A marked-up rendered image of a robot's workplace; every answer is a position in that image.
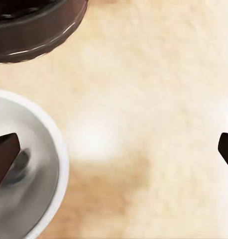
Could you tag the countertop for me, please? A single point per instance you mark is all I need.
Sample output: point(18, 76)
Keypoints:
point(140, 93)

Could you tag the coffee cup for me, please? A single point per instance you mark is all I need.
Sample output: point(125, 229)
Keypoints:
point(34, 186)

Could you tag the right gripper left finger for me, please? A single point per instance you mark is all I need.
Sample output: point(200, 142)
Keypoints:
point(9, 149)

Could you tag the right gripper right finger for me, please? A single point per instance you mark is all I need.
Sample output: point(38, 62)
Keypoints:
point(223, 146)

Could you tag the electric kettle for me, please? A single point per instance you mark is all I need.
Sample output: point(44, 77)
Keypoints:
point(32, 28)

